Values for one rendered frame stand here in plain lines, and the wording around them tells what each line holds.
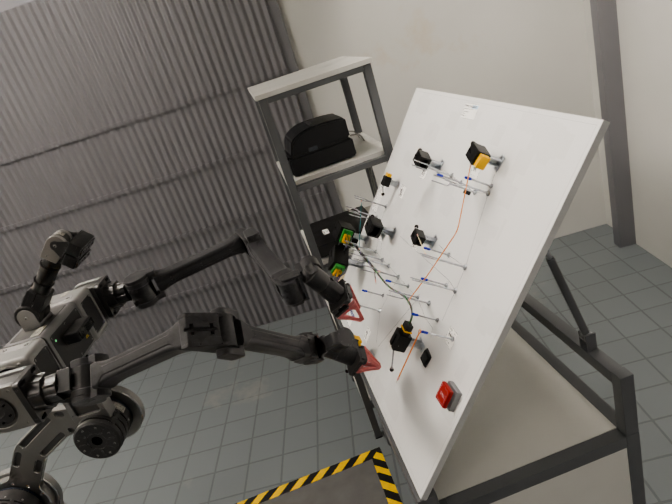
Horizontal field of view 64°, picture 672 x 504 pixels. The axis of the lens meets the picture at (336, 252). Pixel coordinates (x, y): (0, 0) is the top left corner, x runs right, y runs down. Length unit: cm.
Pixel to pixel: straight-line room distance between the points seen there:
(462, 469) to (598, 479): 38
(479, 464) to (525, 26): 311
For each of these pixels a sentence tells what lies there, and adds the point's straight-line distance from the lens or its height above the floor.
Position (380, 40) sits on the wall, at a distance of 390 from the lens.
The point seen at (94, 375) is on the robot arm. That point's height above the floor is 147.
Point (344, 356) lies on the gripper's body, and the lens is 158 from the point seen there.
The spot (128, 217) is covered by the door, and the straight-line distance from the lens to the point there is 427.
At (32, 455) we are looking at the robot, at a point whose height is 107.
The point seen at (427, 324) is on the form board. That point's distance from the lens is 164.
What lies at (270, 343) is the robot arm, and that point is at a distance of 134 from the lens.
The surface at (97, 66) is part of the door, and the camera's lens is 409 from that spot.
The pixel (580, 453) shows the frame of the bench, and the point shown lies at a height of 80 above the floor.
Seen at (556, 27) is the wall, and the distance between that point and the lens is 420.
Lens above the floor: 203
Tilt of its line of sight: 23 degrees down
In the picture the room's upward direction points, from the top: 18 degrees counter-clockwise
